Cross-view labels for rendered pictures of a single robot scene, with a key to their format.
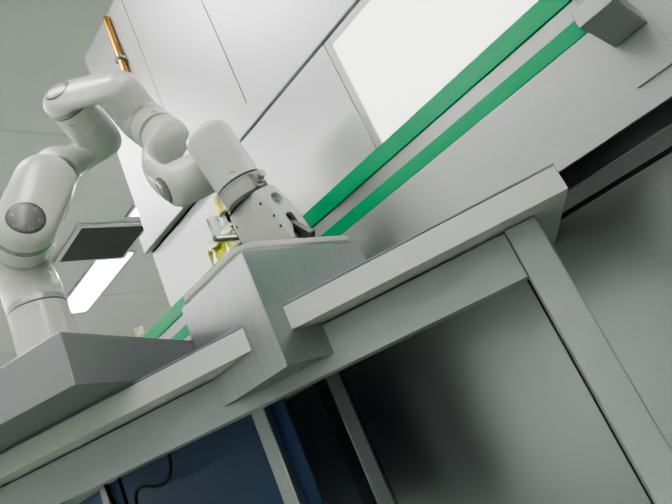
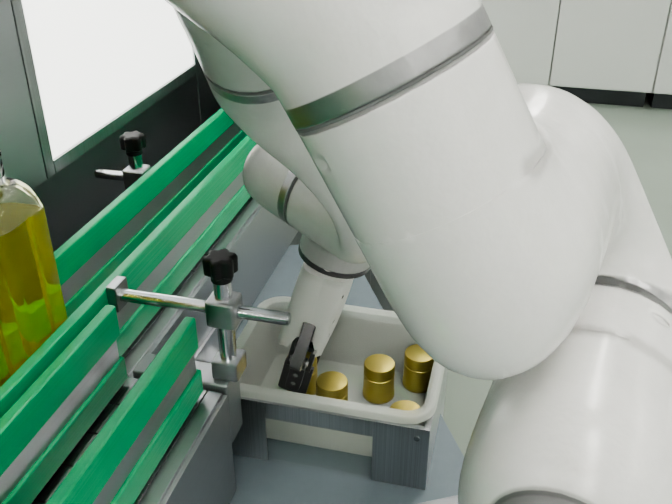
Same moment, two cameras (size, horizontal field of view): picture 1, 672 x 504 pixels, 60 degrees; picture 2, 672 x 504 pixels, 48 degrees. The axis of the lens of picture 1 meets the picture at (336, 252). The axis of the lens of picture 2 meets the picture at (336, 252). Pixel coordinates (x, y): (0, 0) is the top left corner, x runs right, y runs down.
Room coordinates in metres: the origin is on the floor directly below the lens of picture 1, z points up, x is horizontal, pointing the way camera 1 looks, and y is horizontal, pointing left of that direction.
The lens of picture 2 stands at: (1.11, 0.68, 1.33)
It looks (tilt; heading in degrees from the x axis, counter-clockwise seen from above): 30 degrees down; 244
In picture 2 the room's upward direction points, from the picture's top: straight up
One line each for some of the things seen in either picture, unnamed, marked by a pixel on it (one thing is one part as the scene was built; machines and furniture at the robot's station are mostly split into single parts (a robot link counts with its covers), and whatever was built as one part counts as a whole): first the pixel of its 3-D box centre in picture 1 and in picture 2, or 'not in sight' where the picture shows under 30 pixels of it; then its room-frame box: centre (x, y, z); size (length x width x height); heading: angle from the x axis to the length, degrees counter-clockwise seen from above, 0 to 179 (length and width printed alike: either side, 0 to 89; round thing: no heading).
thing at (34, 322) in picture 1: (43, 352); not in sight; (0.88, 0.50, 0.89); 0.16 x 0.13 x 0.15; 164
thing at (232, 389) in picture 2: not in sight; (190, 395); (0.98, 0.11, 0.85); 0.09 x 0.04 x 0.07; 139
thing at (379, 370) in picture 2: not in sight; (378, 378); (0.77, 0.11, 0.79); 0.04 x 0.04 x 0.04
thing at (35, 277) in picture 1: (26, 267); (570, 489); (0.89, 0.49, 1.04); 0.13 x 0.10 x 0.16; 39
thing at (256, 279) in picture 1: (295, 295); (314, 384); (0.84, 0.08, 0.79); 0.27 x 0.17 x 0.08; 139
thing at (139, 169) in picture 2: not in sight; (123, 184); (0.96, -0.19, 0.94); 0.07 x 0.04 x 0.13; 139
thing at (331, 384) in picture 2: not in sight; (331, 396); (0.83, 0.11, 0.79); 0.04 x 0.04 x 0.04
